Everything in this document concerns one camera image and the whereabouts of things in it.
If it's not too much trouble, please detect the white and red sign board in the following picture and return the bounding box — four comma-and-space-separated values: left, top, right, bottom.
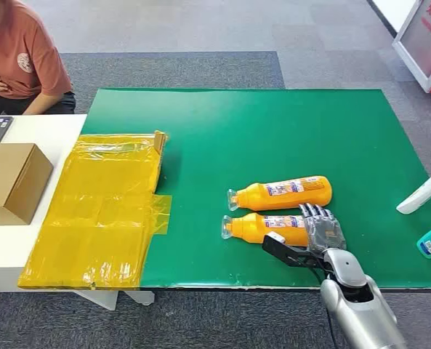
391, 0, 431, 95

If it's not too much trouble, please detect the person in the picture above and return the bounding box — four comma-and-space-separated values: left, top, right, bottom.
0, 0, 77, 116

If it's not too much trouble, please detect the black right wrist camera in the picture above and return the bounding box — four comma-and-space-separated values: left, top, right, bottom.
261, 230, 325, 270

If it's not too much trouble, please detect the orange bottle with clear cap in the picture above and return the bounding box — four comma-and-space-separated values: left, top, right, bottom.
226, 175, 333, 213
221, 212, 311, 247

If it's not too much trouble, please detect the yellow plastic-wrapped flat box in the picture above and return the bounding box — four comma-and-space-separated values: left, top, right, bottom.
17, 129, 172, 290

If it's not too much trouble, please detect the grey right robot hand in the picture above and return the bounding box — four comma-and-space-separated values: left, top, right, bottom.
299, 202, 347, 254

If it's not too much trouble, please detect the green table mat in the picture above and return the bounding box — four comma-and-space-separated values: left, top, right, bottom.
80, 88, 431, 290

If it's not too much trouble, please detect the white table foot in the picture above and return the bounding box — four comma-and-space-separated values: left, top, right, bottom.
73, 289, 155, 312

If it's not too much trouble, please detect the brown cardboard box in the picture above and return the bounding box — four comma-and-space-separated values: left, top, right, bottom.
0, 143, 54, 226

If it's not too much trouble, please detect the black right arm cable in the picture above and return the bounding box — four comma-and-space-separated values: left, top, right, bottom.
307, 262, 341, 349

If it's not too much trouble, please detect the white bottle with yellow cap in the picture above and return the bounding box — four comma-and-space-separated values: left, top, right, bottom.
395, 167, 431, 216

